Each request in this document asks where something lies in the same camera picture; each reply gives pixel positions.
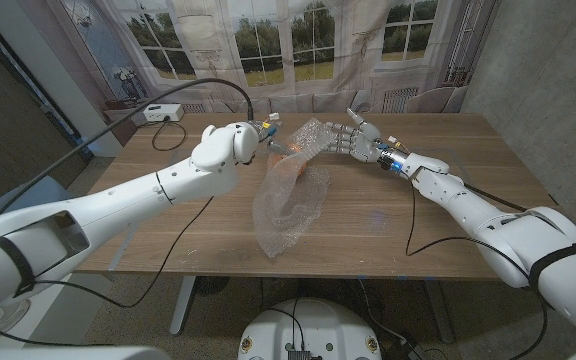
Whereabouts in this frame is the clear bubble wrap sheet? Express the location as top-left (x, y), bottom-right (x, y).
top-left (251, 117), bottom-right (337, 260)

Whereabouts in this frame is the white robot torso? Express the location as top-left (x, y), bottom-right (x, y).
top-left (237, 299), bottom-right (383, 360)

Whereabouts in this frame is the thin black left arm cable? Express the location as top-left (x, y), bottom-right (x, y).
top-left (0, 195), bottom-right (215, 349)

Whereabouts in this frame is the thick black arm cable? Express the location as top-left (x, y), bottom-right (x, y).
top-left (0, 77), bottom-right (255, 216)
top-left (461, 182), bottom-right (530, 213)

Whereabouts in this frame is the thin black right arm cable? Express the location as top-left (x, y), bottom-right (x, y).
top-left (404, 179), bottom-right (549, 360)

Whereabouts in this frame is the white floor platform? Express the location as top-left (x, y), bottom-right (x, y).
top-left (0, 272), bottom-right (114, 349)

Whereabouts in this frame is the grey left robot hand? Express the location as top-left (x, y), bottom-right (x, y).
top-left (247, 112), bottom-right (299, 157)

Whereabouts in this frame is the grey table leg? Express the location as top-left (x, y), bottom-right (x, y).
top-left (422, 279), bottom-right (455, 344)

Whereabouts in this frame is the white power strip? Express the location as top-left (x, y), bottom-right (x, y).
top-left (142, 103), bottom-right (185, 124)

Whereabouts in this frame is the black power strip cord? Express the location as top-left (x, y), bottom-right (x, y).
top-left (150, 118), bottom-right (188, 153)

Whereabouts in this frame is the thin black torso cable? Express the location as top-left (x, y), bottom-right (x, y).
top-left (267, 299), bottom-right (305, 351)

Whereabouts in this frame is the white table leg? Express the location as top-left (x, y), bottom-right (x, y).
top-left (169, 274), bottom-right (197, 336)

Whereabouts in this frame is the black power adapter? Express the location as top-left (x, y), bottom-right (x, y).
top-left (385, 333), bottom-right (427, 360)

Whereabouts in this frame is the grey sneaker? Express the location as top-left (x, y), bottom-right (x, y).
top-left (0, 298), bottom-right (33, 335)

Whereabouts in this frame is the black round floor object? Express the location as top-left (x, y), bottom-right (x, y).
top-left (195, 275), bottom-right (230, 297)

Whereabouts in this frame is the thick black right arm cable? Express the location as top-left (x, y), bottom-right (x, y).
top-left (461, 182), bottom-right (530, 213)

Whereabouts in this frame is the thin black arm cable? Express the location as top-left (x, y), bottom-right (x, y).
top-left (404, 179), bottom-right (549, 360)
top-left (0, 195), bottom-right (215, 349)

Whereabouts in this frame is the blue-grey chair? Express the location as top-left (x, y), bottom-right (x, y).
top-left (0, 174), bottom-right (77, 226)

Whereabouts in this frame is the printed window backdrop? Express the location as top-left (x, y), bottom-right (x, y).
top-left (15, 0), bottom-right (502, 149)

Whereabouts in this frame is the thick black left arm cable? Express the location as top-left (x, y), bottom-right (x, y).
top-left (0, 77), bottom-right (255, 216)

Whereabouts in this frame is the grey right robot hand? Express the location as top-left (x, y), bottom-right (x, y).
top-left (325, 108), bottom-right (409, 174)

